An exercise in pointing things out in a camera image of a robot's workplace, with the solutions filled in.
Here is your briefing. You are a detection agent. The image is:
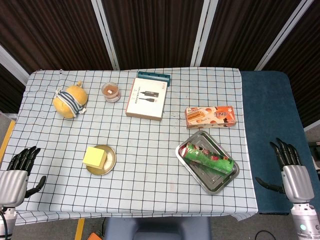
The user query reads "yellow sponge block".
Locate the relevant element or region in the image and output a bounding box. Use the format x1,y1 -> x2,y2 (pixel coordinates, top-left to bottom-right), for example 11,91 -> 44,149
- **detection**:
82,146 -> 108,170

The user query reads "white cardboard product box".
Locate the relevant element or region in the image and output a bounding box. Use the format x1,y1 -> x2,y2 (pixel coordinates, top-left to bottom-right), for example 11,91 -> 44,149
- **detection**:
125,77 -> 168,122

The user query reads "orange biscuit box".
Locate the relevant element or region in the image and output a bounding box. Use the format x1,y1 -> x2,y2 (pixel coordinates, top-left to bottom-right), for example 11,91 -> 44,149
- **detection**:
184,105 -> 237,130

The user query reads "white black checkered tablecloth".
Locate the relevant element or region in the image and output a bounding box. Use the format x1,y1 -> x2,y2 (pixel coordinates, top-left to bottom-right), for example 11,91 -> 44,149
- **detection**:
0,66 -> 259,226

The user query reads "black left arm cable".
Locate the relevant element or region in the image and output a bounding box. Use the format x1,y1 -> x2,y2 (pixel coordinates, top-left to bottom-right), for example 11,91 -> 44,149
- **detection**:
0,211 -> 8,240

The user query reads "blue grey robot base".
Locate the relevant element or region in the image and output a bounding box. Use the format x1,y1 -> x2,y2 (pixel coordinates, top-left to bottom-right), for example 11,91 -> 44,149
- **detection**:
103,216 -> 212,240

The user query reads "black floor cable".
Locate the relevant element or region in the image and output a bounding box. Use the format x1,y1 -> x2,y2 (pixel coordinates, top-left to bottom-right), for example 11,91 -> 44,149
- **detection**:
254,230 -> 298,240

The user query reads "clear jar with brown contents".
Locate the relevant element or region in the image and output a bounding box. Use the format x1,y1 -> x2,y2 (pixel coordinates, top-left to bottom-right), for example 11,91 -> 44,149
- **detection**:
101,82 -> 122,103

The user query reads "yellow plush toy striped shirt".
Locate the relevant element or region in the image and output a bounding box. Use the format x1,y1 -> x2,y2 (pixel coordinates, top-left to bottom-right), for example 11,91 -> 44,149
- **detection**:
52,80 -> 89,119

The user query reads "black box beside table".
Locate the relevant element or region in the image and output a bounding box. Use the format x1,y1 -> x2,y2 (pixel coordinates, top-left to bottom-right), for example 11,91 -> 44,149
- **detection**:
307,141 -> 320,161

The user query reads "green snack tube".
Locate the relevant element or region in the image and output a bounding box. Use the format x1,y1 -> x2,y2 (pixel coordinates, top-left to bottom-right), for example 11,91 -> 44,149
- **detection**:
180,141 -> 235,175

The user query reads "dark teal table pad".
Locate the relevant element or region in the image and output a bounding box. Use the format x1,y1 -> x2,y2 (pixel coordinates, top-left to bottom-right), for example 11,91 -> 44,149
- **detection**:
239,70 -> 320,216

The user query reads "round gold metal plate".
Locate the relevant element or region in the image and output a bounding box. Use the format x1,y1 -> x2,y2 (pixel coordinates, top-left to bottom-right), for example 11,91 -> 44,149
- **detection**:
85,144 -> 117,176

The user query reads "teal rectangular block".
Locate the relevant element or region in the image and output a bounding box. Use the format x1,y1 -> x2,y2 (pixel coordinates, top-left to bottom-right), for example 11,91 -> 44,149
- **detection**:
136,70 -> 172,87

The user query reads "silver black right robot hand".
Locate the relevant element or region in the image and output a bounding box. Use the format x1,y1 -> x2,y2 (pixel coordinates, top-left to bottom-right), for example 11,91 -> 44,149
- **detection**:
254,137 -> 315,203

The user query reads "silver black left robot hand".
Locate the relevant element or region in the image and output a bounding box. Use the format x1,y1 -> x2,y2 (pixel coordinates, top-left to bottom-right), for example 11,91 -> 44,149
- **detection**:
0,146 -> 47,208

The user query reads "rectangular stainless steel tray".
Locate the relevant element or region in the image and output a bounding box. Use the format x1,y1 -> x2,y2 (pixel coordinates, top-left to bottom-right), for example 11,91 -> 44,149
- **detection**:
175,130 -> 240,196

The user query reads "dark folding screen partition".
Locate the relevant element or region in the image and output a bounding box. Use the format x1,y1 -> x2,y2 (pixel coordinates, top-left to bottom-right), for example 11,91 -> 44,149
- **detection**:
0,0 -> 320,128

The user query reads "orange object on floor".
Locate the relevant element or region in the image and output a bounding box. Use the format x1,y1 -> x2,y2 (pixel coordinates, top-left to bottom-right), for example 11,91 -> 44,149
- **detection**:
86,231 -> 106,240

